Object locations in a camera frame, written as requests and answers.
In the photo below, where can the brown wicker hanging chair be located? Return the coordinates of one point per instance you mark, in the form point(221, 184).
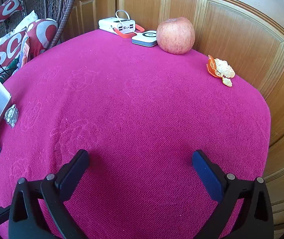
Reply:
point(67, 5)

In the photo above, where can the plaid cushion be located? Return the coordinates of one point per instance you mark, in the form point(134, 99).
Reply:
point(25, 51)

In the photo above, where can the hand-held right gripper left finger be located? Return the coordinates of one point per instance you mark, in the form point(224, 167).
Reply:
point(74, 174)

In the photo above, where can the square red white cushion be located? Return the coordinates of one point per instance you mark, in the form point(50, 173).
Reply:
point(9, 47)

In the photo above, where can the red white patterned cushions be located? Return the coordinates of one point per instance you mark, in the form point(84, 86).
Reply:
point(28, 18)

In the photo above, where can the round red white seat cushion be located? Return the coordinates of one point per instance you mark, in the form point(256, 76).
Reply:
point(44, 31)

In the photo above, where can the large white power bank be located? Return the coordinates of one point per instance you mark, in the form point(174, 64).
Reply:
point(109, 23)

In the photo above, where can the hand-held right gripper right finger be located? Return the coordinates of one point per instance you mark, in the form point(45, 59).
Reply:
point(206, 176)

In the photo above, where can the small red white pillow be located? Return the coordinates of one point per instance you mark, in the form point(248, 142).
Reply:
point(6, 8)

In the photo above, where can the orange egg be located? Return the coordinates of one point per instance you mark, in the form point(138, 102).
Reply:
point(175, 36)

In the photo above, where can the small white power bank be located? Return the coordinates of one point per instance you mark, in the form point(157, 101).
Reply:
point(144, 39)

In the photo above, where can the orange peel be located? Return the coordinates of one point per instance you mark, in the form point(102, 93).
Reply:
point(223, 71)

